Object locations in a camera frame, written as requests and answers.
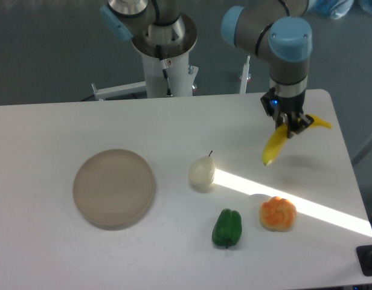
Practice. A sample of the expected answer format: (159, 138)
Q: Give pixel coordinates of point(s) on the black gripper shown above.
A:
(288, 111)

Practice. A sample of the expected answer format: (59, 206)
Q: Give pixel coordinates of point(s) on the yellow toy banana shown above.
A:
(282, 133)

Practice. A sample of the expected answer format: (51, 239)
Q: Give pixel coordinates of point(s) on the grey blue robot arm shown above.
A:
(274, 31)

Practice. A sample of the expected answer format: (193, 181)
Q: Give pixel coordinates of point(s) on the orange toy bread roll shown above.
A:
(277, 214)

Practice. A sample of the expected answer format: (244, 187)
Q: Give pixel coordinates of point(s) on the white toy pear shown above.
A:
(201, 173)

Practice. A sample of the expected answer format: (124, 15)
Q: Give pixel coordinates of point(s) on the blue plastic bag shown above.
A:
(335, 10)

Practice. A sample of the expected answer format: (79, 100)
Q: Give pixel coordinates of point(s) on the green toy bell pepper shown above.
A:
(227, 230)

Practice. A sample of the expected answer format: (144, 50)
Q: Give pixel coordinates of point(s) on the black device at table edge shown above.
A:
(364, 254)

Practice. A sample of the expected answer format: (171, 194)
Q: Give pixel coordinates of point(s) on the beige round plate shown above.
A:
(113, 189)

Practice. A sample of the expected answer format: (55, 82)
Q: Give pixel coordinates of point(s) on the white clamp post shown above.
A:
(246, 76)

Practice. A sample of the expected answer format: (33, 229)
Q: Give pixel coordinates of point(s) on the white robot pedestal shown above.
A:
(164, 51)

